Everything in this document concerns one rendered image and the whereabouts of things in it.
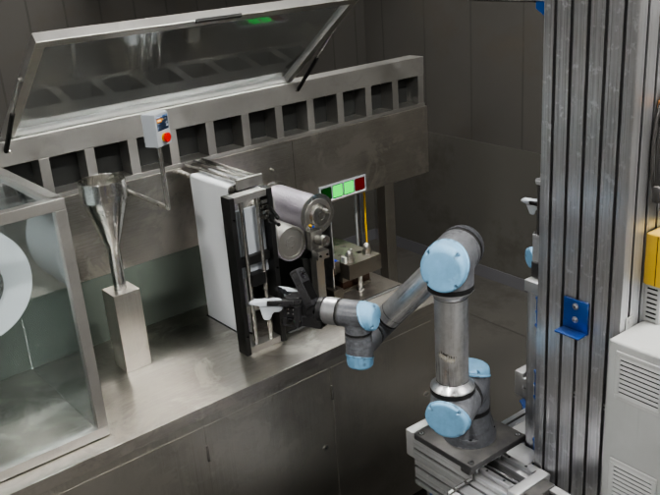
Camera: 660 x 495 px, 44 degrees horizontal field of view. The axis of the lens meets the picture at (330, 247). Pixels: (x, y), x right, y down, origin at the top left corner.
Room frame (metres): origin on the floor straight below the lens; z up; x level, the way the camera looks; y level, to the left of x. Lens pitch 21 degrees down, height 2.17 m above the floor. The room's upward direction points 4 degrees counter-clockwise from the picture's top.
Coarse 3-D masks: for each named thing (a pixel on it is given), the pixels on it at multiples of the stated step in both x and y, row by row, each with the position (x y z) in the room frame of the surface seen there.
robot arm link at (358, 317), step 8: (336, 304) 1.99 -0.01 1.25; (344, 304) 1.98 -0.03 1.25; (352, 304) 1.97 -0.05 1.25; (360, 304) 1.97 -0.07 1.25; (368, 304) 1.96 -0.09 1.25; (376, 304) 1.97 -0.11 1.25; (336, 312) 1.98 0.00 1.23; (344, 312) 1.97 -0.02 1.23; (352, 312) 1.96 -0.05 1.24; (360, 312) 1.95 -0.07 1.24; (368, 312) 1.94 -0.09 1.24; (376, 312) 1.96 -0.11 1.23; (336, 320) 1.97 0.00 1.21; (344, 320) 1.96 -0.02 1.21; (352, 320) 1.95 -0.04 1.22; (360, 320) 1.94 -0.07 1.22; (368, 320) 1.93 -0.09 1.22; (376, 320) 1.96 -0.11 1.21; (352, 328) 1.95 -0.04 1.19; (360, 328) 1.95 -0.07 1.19; (368, 328) 1.94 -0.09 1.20; (376, 328) 1.96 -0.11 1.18
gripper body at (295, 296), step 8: (288, 296) 2.07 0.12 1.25; (296, 296) 2.07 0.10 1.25; (296, 304) 2.04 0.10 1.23; (288, 312) 2.05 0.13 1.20; (296, 312) 2.03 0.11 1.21; (304, 312) 2.04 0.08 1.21; (312, 312) 2.03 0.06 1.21; (288, 320) 2.05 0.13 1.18; (296, 320) 2.03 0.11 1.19; (304, 320) 2.04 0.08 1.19; (312, 320) 2.02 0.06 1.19; (320, 320) 2.01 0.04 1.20; (320, 328) 2.01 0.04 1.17
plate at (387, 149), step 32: (352, 128) 3.30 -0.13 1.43; (384, 128) 3.41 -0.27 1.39; (416, 128) 3.52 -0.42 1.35; (224, 160) 2.92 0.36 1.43; (256, 160) 3.00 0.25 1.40; (288, 160) 3.09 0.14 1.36; (320, 160) 3.19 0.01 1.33; (352, 160) 3.29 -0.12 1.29; (384, 160) 3.40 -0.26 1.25; (416, 160) 3.52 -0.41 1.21; (160, 192) 2.75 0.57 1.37; (128, 224) 2.67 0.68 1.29; (160, 224) 2.74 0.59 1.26; (192, 224) 2.82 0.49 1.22; (96, 256) 2.59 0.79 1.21; (128, 256) 2.66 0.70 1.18; (160, 256) 2.73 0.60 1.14
